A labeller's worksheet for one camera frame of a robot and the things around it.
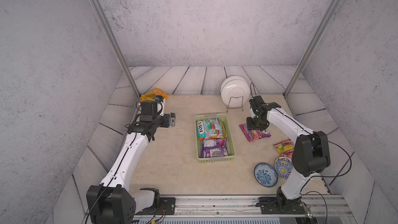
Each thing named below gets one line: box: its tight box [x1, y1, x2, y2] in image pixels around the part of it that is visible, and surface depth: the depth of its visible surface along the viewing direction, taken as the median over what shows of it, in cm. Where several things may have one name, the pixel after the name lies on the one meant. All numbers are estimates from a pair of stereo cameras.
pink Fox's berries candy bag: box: [238, 123, 272, 143], surface depth 98 cm
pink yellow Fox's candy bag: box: [198, 132, 226, 141], surface depth 95 cm
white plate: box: [220, 75, 251, 108], surface depth 106 cm
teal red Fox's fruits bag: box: [196, 117, 224, 139], surface depth 97 cm
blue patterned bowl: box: [253, 162, 279, 188], surface depth 82 cm
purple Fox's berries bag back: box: [201, 137, 229, 159], surface depth 89 cm
